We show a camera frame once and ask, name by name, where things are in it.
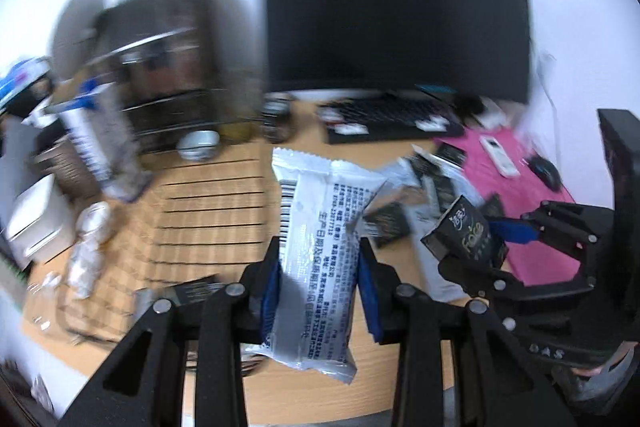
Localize dark glass jar black lid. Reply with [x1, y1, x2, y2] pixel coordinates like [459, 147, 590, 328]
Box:
[260, 93, 294, 144]

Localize white lidded storage boxes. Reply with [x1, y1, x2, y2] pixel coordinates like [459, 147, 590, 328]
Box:
[6, 174, 76, 263]

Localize white barcode snack packet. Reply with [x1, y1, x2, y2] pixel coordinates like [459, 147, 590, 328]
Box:
[256, 147, 386, 384]

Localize crumpled white tissue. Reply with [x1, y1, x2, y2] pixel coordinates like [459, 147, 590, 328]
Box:
[66, 200, 113, 300]

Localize black mechanical keyboard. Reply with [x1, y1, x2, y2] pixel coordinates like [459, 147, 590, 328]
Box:
[316, 94, 465, 145]

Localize Sanlin water carton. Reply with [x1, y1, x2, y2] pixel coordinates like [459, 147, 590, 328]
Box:
[47, 78, 152, 202]

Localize white remote control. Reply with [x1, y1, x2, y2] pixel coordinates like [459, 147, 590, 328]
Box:
[480, 135, 520, 179]

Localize black curved monitor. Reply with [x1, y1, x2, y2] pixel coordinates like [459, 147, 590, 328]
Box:
[266, 0, 530, 103]

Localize grey woven basket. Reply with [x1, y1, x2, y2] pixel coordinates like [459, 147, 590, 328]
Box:
[35, 138, 101, 199]

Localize dark acrylic cosmetics organizer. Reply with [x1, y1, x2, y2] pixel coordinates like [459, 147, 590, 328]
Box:
[88, 0, 236, 153]

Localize pink desk mat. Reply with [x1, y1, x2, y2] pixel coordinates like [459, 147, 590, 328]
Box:
[442, 129, 578, 285]

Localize black wire basket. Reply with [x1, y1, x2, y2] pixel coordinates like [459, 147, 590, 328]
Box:
[56, 142, 268, 345]

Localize white blue ceramic bowl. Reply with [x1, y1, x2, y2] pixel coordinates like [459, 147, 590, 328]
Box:
[177, 130, 220, 162]

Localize black computer mouse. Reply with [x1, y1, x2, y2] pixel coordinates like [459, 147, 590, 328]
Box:
[525, 155, 562, 193]

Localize black Face tissue pack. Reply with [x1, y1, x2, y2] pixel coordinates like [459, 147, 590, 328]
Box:
[421, 195, 508, 269]
[363, 202, 411, 248]

